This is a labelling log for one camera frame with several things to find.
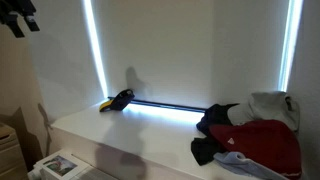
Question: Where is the dark red beanie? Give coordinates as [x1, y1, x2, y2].
[209, 120, 302, 180]

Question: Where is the white box with picture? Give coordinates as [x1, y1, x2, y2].
[27, 150, 117, 180]

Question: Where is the grey cap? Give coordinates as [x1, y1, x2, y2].
[227, 91, 300, 132]

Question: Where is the wooden drawer cabinet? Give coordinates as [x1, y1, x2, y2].
[0, 123, 28, 180]

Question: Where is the black window blind bottom rail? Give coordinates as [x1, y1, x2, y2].
[107, 96, 207, 114]

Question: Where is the dark navy garment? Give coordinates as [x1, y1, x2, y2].
[190, 104, 233, 166]

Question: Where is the black cap with yellow brim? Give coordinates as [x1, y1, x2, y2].
[99, 89, 135, 112]

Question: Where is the white roller blind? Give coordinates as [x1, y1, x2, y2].
[92, 0, 289, 108]

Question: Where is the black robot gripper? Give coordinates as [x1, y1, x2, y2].
[0, 0, 40, 38]

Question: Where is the light blue cloth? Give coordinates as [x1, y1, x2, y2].
[213, 152, 289, 180]

